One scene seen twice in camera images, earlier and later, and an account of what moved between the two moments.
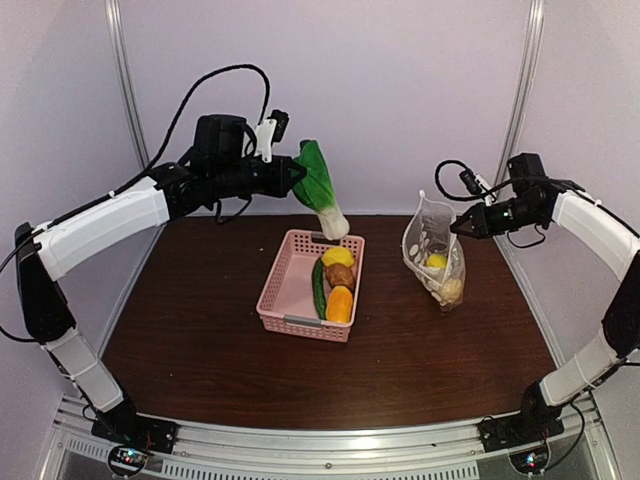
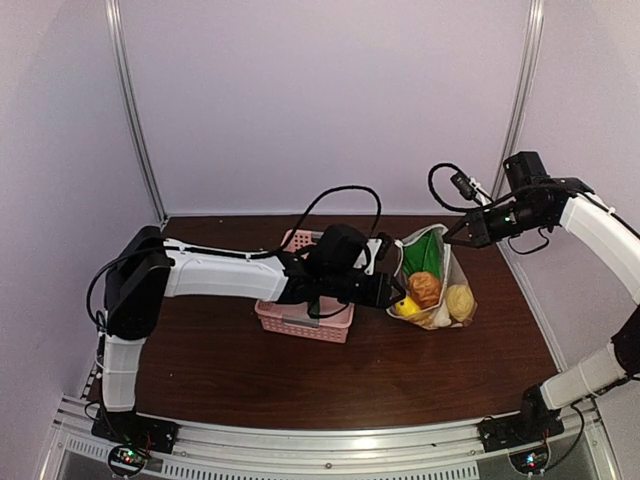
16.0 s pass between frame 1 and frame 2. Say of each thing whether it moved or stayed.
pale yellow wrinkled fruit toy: moved
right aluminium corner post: stayed
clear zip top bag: moved
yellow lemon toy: moved
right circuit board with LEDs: stayed
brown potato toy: moved
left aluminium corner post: stayed
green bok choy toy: moved
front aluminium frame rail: stayed
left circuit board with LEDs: stayed
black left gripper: moved
